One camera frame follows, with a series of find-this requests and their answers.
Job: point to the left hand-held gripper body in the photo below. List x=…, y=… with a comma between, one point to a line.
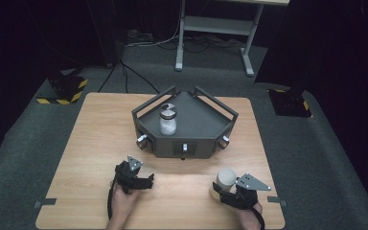
x=126, y=177

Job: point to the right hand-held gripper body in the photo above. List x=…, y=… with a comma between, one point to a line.
x=247, y=193

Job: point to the grey lid jar beige powder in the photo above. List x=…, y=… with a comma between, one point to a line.
x=226, y=179

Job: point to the glass shaker jar white powder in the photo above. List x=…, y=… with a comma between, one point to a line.
x=168, y=119

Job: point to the black corner rack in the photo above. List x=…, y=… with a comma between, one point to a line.
x=198, y=123

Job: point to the person's right hand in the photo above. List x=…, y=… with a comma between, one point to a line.
x=249, y=215

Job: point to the black tape strip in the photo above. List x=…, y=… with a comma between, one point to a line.
x=276, y=200
x=46, y=202

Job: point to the yellow black striped stand base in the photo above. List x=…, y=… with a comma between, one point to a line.
x=66, y=91

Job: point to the power strip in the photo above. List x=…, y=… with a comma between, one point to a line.
x=139, y=35

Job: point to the dark curtain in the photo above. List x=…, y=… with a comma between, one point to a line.
x=338, y=48
x=28, y=35

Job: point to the grey metal desk frame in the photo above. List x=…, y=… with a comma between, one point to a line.
x=217, y=25

